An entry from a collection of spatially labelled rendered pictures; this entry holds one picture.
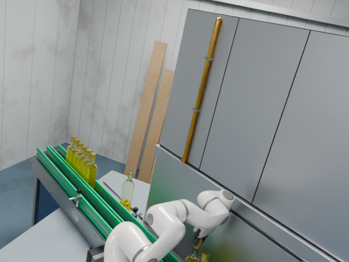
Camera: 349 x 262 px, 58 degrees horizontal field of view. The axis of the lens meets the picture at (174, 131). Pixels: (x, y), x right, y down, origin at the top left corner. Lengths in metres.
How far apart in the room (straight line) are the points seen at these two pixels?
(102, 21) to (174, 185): 3.09
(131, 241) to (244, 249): 0.61
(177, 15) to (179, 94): 2.44
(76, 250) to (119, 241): 0.92
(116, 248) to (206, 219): 0.32
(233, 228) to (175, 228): 0.52
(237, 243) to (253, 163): 0.37
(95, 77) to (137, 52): 0.73
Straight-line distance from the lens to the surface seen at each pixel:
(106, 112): 4.52
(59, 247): 1.98
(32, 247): 1.99
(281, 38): 1.31
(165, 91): 3.71
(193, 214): 1.13
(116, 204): 2.01
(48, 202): 2.52
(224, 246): 1.55
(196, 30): 1.58
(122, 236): 1.05
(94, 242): 1.93
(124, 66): 4.27
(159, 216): 1.03
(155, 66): 3.72
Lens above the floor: 2.06
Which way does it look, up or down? 19 degrees down
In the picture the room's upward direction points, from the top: 13 degrees clockwise
